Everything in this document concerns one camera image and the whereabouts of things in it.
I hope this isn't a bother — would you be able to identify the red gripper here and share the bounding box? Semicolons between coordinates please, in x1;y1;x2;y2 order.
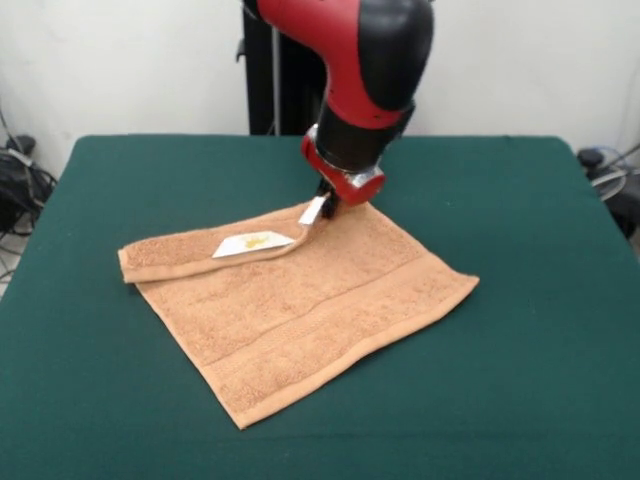
299;135;387;220

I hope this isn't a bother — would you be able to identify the orange terry towel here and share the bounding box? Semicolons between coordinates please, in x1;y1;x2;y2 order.
117;199;481;431

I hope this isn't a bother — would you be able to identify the dark green table cloth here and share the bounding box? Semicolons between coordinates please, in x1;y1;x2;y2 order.
0;133;640;480

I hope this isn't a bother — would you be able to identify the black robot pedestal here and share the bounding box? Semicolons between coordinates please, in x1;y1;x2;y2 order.
235;0;331;137

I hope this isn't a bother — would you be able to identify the black cable tangle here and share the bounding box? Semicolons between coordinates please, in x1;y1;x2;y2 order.
576;144;640;240
0;133;58;239

